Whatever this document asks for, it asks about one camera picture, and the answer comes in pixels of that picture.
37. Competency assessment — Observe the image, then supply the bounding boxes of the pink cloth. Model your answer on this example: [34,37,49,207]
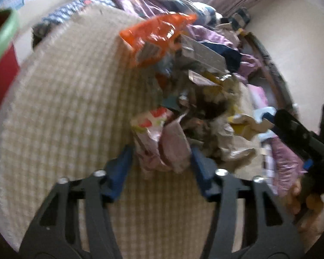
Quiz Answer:
[247,84,268,112]

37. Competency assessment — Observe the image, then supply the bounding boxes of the person's right hand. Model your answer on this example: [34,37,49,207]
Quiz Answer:
[285,179,324,222]

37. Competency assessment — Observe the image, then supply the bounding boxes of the grey snack box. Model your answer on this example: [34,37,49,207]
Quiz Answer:
[178,35,229,74]

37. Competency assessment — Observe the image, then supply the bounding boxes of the green basin with red inside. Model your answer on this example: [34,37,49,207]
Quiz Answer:
[0,9,21,133]

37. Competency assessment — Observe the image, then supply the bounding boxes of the purple blanket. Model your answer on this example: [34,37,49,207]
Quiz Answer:
[111,0,262,76]

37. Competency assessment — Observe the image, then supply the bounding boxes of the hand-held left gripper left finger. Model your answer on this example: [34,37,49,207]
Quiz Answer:
[20,144,135,259]

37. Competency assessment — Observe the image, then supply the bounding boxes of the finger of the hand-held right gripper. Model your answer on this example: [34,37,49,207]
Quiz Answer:
[260,109,324,168]

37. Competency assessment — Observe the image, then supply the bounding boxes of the yellow cardboard scrap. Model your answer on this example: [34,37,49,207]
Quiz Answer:
[228,113,276,141]

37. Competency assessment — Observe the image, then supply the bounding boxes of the pink white wrapper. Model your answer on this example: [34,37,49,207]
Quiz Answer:
[130,107,192,174]

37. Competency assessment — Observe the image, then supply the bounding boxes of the brown bed side rail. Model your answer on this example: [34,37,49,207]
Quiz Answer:
[240,31,300,114]

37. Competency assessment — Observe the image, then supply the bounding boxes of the orange snack bag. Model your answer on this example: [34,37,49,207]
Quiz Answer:
[119,13,198,68]

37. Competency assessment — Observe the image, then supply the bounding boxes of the pile of mixed wrappers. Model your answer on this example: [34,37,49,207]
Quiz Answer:
[151,57,262,169]

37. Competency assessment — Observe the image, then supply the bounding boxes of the beige checked mat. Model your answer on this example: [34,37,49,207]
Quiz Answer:
[0,5,262,251]

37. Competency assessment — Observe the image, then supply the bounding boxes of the purple foil packet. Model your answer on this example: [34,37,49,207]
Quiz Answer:
[268,137,306,196]

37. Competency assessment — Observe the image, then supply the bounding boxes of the bed with checkered blanket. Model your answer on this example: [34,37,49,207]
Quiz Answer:
[32,0,116,46]

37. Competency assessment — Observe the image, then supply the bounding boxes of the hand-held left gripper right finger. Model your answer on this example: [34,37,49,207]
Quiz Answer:
[190,146,305,259]

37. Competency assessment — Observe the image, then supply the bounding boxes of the dark checked cushion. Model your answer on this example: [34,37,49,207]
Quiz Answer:
[229,8,252,30]

